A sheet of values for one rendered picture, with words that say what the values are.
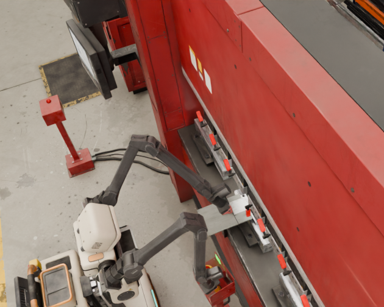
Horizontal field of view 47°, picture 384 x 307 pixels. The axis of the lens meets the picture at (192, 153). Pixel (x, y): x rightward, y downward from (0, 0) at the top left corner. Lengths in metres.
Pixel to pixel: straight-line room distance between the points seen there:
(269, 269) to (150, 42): 1.43
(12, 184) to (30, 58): 1.95
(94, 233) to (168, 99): 1.15
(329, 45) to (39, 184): 3.38
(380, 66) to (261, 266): 1.46
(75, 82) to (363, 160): 4.37
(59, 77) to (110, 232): 3.41
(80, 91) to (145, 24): 2.60
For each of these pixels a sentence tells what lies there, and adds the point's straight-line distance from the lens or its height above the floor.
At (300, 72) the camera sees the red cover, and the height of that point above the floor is 2.30.
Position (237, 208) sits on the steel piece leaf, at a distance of 2.52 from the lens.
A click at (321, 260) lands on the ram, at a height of 1.66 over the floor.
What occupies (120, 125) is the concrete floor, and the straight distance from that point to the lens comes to 4.51.
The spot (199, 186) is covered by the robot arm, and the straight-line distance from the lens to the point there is 2.28.
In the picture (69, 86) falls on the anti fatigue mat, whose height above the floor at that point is 0.01.
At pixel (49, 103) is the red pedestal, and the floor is 0.80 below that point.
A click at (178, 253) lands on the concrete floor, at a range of 3.55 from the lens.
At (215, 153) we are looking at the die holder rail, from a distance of 2.81.
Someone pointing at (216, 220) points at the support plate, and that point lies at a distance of 2.49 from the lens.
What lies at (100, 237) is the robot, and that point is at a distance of 2.13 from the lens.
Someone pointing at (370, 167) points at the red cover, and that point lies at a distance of 1.07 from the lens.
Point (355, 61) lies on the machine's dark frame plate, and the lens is 1.33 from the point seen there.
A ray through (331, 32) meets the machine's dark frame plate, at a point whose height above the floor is 2.30.
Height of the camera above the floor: 3.12
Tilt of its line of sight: 50 degrees down
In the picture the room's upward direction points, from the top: 10 degrees counter-clockwise
